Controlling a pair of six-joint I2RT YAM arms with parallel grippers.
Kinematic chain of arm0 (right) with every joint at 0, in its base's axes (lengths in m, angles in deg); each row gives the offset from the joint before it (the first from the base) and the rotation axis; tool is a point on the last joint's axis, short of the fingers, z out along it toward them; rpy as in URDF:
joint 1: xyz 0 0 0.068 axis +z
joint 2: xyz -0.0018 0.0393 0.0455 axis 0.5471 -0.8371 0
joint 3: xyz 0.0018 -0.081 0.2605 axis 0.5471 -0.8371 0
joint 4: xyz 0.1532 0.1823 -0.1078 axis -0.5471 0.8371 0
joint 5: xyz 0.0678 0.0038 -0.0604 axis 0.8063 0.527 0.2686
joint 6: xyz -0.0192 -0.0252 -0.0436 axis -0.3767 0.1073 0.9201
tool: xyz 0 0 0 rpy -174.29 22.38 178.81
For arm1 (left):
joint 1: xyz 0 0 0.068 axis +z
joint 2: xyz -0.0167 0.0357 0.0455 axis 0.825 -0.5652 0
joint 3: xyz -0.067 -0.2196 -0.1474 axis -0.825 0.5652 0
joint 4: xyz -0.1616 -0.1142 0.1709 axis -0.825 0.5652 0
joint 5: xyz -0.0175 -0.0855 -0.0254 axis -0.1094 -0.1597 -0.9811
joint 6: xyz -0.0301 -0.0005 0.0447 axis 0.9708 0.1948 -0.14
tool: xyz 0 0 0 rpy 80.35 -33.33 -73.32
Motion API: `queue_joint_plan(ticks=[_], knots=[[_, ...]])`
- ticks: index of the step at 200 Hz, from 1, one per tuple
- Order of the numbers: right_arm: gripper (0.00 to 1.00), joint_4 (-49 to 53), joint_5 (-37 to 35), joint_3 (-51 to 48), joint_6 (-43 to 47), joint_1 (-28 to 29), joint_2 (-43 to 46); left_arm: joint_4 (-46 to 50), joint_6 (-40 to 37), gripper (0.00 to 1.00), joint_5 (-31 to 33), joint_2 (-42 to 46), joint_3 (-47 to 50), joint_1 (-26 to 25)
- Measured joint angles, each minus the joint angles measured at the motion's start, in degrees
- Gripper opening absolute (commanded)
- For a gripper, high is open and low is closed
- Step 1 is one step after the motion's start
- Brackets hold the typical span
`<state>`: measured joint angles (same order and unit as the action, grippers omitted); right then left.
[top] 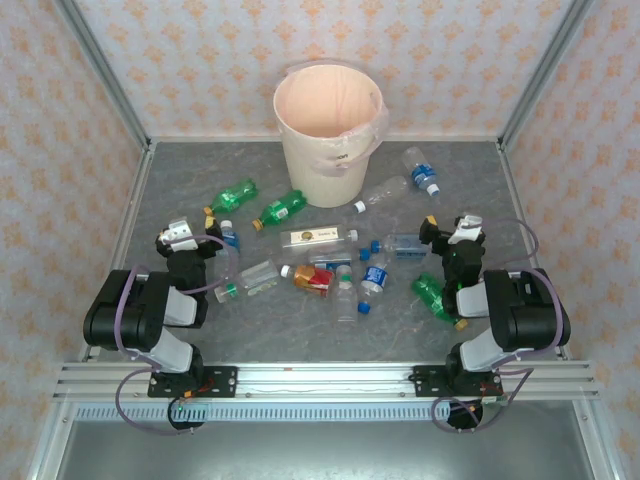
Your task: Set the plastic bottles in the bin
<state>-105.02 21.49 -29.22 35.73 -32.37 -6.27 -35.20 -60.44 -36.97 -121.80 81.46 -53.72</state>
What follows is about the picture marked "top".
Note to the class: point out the clear bottle blue label white cap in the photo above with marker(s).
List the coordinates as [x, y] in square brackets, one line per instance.
[422, 172]
[230, 239]

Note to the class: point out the clear bottle pale label blue cap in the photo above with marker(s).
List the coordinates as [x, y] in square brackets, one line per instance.
[405, 247]

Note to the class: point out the green plastic bottle yellow cap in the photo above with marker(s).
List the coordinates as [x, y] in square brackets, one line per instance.
[430, 292]
[232, 196]
[280, 207]

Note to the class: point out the clear plastic bottle white cap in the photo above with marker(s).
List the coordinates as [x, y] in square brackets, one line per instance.
[385, 192]

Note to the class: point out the rectangular clear bottle blue cap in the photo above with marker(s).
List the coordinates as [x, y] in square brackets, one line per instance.
[330, 257]

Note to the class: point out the rectangular clear bottle white label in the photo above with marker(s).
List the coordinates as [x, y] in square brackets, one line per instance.
[312, 237]

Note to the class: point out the clear bottle green ringed cap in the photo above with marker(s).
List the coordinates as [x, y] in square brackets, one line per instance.
[345, 300]

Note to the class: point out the orange red bottle white cap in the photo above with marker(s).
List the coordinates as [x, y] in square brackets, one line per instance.
[312, 280]

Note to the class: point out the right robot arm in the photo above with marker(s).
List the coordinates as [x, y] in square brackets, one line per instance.
[525, 310]

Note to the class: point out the cream plastic bin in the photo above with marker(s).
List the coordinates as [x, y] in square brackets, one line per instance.
[310, 185]

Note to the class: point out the translucent plastic bin liner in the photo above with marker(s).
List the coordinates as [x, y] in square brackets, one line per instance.
[325, 105]

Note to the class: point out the grey metal shelf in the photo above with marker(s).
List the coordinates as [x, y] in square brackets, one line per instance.
[320, 450]

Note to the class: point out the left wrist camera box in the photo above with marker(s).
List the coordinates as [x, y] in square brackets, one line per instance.
[180, 235]

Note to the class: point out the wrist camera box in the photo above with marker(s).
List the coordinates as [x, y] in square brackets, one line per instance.
[180, 235]
[467, 230]

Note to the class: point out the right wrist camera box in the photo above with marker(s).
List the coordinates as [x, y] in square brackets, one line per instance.
[467, 230]

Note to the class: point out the aluminium table side rail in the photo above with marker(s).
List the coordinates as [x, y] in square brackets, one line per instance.
[122, 235]
[519, 200]

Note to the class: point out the aluminium frame cross bar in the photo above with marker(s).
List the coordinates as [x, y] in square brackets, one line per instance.
[210, 139]

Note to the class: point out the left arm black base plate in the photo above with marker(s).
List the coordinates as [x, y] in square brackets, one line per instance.
[222, 382]

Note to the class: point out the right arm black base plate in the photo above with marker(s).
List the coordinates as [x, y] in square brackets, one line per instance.
[425, 382]

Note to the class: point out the aluminium mounting rail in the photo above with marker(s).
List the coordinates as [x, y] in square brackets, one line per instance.
[325, 382]

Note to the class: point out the aluminium frame post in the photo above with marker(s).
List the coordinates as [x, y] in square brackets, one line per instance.
[102, 70]
[546, 70]

